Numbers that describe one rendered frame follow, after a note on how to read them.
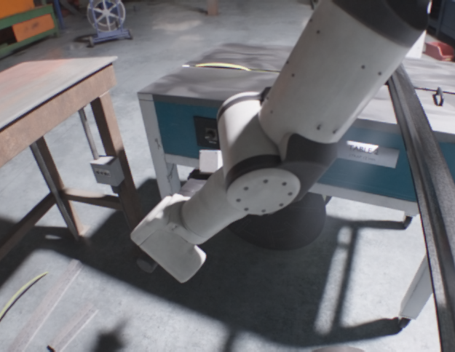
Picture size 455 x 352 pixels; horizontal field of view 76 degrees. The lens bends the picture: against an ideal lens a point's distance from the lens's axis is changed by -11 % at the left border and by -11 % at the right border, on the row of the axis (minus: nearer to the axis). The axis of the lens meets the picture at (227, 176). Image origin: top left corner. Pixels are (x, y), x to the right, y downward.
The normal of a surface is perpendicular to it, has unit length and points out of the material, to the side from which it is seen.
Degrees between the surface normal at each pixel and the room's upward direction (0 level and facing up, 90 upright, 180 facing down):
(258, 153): 17
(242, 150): 31
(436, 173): 0
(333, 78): 92
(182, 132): 90
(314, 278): 0
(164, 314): 0
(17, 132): 90
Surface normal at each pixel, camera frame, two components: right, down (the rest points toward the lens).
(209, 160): -0.47, 0.07
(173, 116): -0.41, 0.56
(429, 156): -0.07, -0.81
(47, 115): 0.96, 0.11
